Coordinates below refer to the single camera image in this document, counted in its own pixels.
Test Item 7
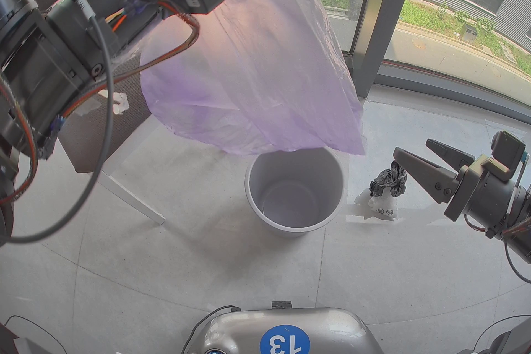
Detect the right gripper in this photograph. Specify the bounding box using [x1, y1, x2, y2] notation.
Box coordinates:
[393, 139, 518, 241]

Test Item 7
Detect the purple plastic bag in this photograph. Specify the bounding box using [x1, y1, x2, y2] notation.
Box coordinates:
[139, 0, 368, 157]

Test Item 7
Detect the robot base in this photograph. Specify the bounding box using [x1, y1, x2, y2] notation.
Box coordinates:
[183, 300, 385, 354]

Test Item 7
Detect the crumpled black plastic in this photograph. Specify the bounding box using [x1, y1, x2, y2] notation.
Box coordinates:
[369, 162, 409, 199]

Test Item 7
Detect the white trash bin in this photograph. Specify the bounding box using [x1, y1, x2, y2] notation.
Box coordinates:
[245, 146, 346, 240]

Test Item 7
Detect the grey cushioned white chair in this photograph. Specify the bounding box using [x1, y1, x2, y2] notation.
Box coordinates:
[17, 0, 167, 225]

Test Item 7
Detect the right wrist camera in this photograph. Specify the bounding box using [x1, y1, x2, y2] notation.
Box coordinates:
[481, 130, 529, 184]

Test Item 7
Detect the black cable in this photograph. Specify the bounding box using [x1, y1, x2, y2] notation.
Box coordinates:
[0, 0, 116, 246]
[183, 304, 242, 354]

